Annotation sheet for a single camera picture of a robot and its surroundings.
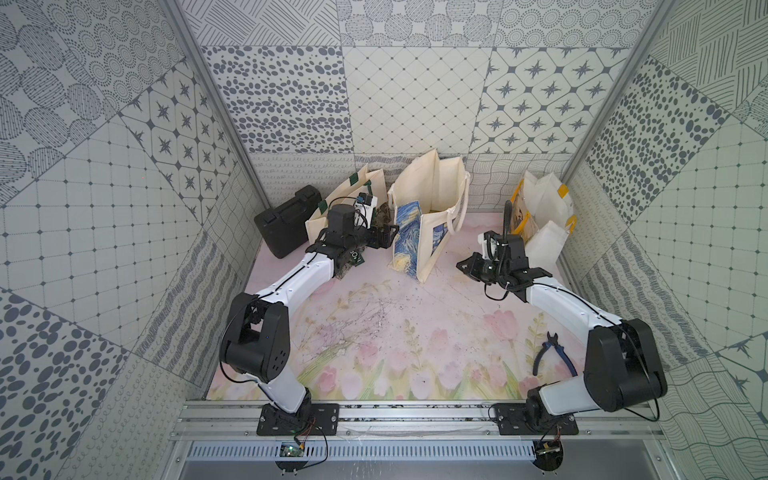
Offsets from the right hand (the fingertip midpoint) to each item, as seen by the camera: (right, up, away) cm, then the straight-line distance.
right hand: (456, 266), depth 88 cm
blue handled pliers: (+27, -21, -4) cm, 35 cm away
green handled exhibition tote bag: (-35, +24, +10) cm, 44 cm away
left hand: (-18, +12, -4) cm, 22 cm away
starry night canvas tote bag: (-6, +21, +28) cm, 36 cm away
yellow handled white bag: (+39, +18, +25) cm, 50 cm away
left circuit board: (-44, -43, -17) cm, 64 cm away
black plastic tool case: (-54, +12, +5) cm, 55 cm away
